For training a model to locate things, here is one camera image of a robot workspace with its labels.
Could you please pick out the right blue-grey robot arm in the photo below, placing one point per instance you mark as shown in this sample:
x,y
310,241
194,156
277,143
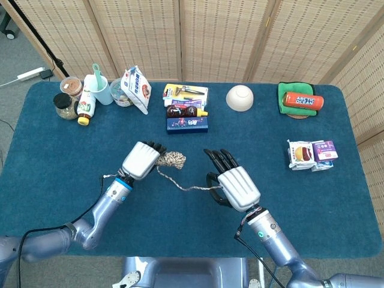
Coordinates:
x,y
279,243

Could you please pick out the white bottle with yellow cap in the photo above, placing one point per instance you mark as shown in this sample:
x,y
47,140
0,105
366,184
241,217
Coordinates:
x,y
85,105

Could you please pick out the orange Arctic Ocean can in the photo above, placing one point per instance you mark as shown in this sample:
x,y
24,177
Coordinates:
x,y
303,100

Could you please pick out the snack box pack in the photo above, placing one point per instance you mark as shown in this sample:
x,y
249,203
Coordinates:
x,y
301,153

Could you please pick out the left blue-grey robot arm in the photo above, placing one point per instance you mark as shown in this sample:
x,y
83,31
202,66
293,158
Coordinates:
x,y
99,216

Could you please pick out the black power adapter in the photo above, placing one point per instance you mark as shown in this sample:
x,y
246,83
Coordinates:
x,y
46,74

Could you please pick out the blue-grey robot torso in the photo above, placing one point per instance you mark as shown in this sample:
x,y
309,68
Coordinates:
x,y
186,273

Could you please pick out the purple drink carton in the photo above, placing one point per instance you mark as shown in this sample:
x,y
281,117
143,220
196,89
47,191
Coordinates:
x,y
325,151

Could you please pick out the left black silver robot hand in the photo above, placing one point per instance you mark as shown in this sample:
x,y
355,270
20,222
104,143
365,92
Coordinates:
x,y
139,162

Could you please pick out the green folded cloth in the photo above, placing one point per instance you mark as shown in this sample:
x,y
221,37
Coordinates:
x,y
288,87

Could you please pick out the brown woven coaster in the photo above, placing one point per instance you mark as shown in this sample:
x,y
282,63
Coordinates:
x,y
297,117

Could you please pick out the brown bottle with yellow cap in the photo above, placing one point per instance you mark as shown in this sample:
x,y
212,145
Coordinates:
x,y
180,111

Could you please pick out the green plastic spatula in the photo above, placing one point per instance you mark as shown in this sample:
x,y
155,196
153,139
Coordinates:
x,y
96,72

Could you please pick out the black stand pole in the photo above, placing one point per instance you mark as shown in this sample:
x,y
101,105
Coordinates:
x,y
39,40

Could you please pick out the white power strip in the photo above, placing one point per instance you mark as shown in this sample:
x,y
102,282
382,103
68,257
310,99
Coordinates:
x,y
30,74

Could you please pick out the blue white drink carton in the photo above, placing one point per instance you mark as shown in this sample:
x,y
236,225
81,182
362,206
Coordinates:
x,y
324,166

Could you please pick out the dark blue printed box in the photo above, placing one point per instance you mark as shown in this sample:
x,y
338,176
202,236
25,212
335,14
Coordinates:
x,y
187,125

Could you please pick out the yellow razor blister pack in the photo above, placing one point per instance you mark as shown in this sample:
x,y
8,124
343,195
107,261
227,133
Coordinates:
x,y
186,89

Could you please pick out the blue felt table mat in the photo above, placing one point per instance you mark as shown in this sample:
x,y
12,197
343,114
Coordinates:
x,y
192,234

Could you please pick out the white printed snack bag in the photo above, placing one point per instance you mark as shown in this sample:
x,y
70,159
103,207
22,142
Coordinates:
x,y
136,90

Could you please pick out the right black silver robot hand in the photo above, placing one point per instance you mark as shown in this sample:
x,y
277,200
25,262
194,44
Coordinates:
x,y
240,189

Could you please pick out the clear jar of brown powder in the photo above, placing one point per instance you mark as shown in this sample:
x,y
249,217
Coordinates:
x,y
71,85

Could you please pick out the bamboo folding screen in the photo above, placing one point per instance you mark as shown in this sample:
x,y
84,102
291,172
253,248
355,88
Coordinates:
x,y
222,36

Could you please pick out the clear jar of colourful bits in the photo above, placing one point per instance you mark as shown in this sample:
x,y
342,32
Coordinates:
x,y
120,96

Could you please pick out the white purple toothpaste box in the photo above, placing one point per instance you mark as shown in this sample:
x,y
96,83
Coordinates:
x,y
183,102

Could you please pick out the glass jar with black lid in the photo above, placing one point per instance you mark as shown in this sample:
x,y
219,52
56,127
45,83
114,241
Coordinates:
x,y
64,105

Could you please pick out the cream upturned bowl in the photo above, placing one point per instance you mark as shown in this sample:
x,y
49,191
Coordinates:
x,y
240,97

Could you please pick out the black chair caster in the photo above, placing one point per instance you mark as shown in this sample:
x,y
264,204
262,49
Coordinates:
x,y
9,35

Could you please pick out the pale blue plastic cup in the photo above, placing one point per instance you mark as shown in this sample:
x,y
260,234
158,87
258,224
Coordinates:
x,y
103,93

